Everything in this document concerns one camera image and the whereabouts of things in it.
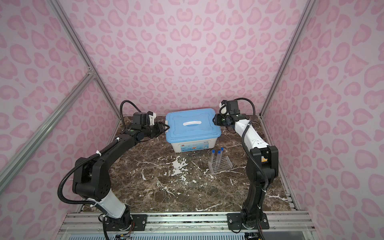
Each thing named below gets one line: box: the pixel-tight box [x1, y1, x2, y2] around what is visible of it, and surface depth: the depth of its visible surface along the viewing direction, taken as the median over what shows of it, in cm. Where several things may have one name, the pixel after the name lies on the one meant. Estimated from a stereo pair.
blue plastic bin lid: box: [165, 108, 222, 143], surface depth 93 cm
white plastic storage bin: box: [170, 137, 218, 153], surface depth 95 cm
